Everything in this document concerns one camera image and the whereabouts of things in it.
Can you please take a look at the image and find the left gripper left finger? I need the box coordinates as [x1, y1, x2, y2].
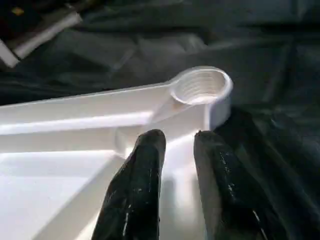
[90, 128, 168, 240]

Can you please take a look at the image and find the black work mat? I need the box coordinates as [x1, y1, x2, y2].
[0, 0, 320, 240]

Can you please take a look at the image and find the white plastic table top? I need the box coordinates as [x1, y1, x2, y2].
[0, 65, 235, 240]

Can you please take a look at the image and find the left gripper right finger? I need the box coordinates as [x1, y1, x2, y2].
[193, 129, 291, 240]

